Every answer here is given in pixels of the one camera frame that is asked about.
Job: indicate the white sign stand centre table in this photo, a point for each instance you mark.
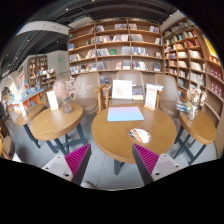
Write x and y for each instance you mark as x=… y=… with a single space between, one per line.
x=151 y=97

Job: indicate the large wooden bookshelf back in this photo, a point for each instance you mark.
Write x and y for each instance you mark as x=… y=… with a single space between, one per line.
x=113 y=44

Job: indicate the round wooden left table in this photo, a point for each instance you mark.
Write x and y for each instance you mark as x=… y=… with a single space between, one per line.
x=53 y=128

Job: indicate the orange display counter left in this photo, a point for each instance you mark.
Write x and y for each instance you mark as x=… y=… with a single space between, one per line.
x=33 y=99

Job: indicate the small wooden far-left table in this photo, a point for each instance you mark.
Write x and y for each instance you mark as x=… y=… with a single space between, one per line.
x=31 y=113

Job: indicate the white cushion on armchair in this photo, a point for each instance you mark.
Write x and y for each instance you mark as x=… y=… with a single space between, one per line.
x=122 y=89

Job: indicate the white sign card left table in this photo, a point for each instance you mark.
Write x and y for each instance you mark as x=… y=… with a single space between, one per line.
x=52 y=100

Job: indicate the beige armchair centre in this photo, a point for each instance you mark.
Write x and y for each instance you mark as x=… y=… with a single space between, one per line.
x=136 y=77

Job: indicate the round wooden centre table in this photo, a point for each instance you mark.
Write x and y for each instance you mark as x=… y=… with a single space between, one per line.
x=117 y=128

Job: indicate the book on centre armchair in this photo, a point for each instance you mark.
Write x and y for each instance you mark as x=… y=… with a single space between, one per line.
x=137 y=93

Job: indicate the round wooden table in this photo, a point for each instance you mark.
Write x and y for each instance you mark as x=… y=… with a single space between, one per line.
x=201 y=129
x=53 y=128
x=117 y=128

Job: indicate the beige armchair left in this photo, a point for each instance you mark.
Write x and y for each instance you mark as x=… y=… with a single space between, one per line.
x=90 y=96

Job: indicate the beige armchair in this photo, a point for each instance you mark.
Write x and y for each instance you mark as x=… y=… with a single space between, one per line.
x=136 y=77
x=90 y=96
x=169 y=97

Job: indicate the beige armchair right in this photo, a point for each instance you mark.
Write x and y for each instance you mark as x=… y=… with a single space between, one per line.
x=169 y=97

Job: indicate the wooden bookshelf right wall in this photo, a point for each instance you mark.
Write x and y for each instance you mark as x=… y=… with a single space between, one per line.
x=191 y=59

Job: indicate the round wooden right table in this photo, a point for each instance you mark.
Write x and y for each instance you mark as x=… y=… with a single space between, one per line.
x=201 y=129

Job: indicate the small white card far-left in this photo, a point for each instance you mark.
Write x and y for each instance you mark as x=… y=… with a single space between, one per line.
x=22 y=109

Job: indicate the glass vase with dried flowers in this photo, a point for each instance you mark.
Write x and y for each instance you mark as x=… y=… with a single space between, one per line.
x=63 y=89

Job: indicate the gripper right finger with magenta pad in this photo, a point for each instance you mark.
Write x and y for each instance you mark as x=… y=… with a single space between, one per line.
x=152 y=166

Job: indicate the right vase with dried flowers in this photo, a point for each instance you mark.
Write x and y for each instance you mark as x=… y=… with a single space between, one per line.
x=197 y=98

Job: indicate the distant wooden bookshelf left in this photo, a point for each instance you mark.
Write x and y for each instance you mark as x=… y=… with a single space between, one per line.
x=35 y=65

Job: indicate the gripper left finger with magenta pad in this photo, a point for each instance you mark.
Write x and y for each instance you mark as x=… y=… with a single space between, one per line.
x=71 y=167

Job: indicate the stack of books right table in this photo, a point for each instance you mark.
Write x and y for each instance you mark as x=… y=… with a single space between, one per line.
x=182 y=106

